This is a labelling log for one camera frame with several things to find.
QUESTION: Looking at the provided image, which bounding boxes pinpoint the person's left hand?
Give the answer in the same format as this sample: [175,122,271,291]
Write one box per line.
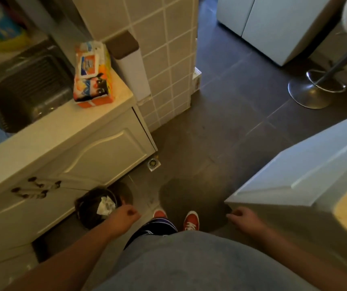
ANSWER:
[103,204,142,239]

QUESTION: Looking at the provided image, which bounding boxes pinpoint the person's right hand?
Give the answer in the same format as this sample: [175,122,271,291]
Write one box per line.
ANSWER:
[226,207,267,237]

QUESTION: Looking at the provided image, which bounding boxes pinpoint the person's left forearm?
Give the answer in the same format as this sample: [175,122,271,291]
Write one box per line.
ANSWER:
[2,221,116,291]

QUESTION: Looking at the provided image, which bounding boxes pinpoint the person's right forearm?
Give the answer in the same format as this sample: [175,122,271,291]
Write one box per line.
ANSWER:
[254,228,347,291]

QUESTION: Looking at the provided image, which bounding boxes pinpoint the dark striped shorts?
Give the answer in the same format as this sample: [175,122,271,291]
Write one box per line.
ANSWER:
[124,218,178,250]

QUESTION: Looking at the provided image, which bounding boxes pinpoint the crumpled white paper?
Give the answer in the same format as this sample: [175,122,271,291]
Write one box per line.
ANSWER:
[96,196,116,217]

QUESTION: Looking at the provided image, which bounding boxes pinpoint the black trash bin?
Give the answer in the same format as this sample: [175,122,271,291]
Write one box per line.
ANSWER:
[75,187,119,230]

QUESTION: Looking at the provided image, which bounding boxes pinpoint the grey shirt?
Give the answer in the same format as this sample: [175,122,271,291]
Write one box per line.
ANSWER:
[93,230,322,291]

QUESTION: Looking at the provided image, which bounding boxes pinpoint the white kitchen cabinet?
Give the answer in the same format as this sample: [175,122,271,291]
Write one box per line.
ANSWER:
[0,70,158,291]

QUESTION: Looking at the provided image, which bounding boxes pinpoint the white open cabinet door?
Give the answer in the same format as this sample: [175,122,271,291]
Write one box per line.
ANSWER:
[224,110,347,209]

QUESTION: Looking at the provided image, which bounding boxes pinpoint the orange and white tissue pack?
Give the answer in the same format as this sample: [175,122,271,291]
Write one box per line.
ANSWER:
[73,41,115,108]

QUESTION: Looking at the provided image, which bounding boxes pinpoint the white box with brown lid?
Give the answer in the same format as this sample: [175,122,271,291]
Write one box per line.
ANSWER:
[105,30,151,103]

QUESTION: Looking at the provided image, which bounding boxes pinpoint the chrome bar stool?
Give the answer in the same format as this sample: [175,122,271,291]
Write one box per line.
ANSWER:
[288,0,347,110]

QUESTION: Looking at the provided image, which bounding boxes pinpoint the stainless steel sink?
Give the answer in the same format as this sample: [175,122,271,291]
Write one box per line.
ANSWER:
[0,42,74,155]

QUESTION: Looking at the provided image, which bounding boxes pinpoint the colourful package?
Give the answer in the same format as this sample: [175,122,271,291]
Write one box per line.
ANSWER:
[0,0,30,52]

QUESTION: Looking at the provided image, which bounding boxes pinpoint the dark cabinet door handle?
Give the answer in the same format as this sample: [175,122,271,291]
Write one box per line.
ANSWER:
[11,187,49,200]
[28,177,62,190]

